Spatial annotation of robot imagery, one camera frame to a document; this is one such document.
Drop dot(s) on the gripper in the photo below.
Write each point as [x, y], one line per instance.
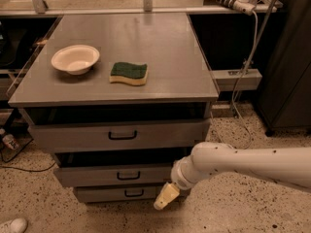
[178, 176]

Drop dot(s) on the grey drawer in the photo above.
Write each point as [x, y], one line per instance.
[133, 135]
[96, 194]
[113, 175]

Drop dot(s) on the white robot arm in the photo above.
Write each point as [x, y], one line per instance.
[289, 167]

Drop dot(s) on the grey bottom drawer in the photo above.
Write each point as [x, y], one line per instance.
[96, 194]

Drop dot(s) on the grey top drawer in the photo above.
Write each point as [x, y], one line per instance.
[133, 135]

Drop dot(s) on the grey drawer cabinet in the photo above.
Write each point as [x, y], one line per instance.
[179, 84]

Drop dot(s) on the green yellow sponge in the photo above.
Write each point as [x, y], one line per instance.
[129, 73]

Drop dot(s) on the dark cabinet at right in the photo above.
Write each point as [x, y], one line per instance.
[284, 97]

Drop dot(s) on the white sneaker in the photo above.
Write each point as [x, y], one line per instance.
[17, 225]

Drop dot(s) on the white bowl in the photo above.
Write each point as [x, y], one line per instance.
[76, 59]

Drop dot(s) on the small bottle on floor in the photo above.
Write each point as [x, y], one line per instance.
[8, 140]

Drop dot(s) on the white power strip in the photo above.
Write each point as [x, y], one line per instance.
[242, 6]

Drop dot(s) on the grey metal bracket beam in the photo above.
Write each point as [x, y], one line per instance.
[229, 80]

